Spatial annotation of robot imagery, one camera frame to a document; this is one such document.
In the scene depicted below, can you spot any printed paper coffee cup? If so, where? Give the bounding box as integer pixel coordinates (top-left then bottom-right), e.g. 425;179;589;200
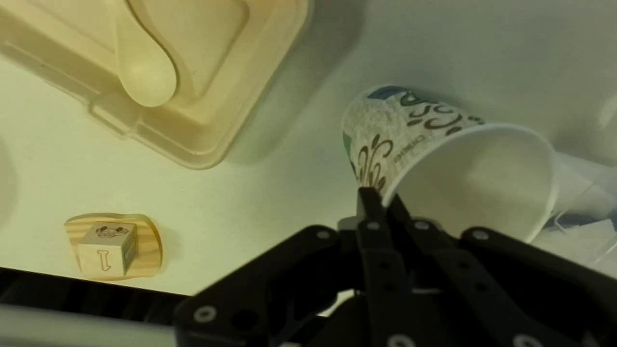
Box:
342;82;560;242

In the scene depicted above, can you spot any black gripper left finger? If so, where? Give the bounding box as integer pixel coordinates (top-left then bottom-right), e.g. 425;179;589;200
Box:
174;186;417;347

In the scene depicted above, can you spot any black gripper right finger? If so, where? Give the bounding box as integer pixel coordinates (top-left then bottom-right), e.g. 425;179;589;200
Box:
384;194;617;347

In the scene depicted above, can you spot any beige disposable spoon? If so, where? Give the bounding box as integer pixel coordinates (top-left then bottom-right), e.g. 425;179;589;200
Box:
114;0;180;109

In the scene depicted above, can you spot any black wall base rail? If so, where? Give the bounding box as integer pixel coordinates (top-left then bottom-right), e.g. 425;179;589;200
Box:
0;263;195;323

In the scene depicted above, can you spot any small wooden cube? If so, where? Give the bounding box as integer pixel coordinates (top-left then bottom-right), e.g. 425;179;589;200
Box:
74;219;141;279

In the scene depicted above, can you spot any beige clamshell takeout container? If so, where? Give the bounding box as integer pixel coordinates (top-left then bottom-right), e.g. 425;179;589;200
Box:
0;0;313;171

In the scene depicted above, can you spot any clear plastic container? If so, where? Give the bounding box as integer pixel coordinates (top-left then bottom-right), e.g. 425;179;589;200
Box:
546;152;617;265

